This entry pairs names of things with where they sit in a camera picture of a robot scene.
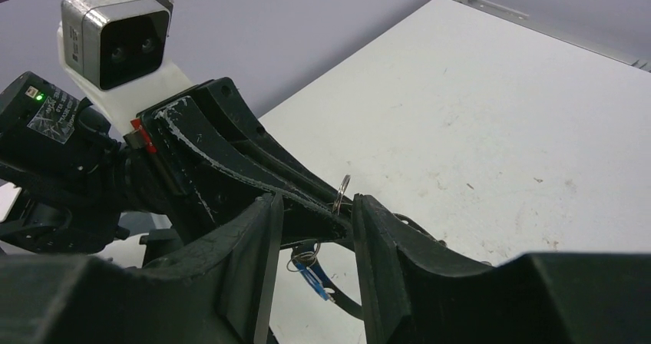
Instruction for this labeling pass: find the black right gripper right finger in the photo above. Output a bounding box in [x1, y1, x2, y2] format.
[352, 194, 650, 343]

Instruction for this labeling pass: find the silver split key ring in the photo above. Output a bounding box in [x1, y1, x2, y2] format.
[332, 174, 352, 216]

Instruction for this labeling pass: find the black loop cable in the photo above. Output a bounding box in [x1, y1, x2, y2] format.
[305, 214, 448, 323]

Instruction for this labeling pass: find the blue key tag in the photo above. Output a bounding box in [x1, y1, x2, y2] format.
[293, 262, 335, 302]

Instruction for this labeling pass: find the aluminium rear table rail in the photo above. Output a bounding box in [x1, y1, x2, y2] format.
[452, 0, 650, 72]

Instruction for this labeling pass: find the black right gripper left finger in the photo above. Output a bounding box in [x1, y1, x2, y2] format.
[1, 193, 283, 343]

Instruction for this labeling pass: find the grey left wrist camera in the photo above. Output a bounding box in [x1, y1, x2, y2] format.
[61, 0, 173, 91]

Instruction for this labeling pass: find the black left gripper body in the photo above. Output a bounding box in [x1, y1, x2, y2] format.
[1, 71, 166, 253]

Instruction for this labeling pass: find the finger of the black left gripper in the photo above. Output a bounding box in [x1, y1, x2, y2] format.
[138, 94, 352, 246]
[192, 78, 352, 215]

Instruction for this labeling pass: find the metal carabiner keyring with keys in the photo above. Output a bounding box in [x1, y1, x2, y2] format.
[286, 240, 321, 273]

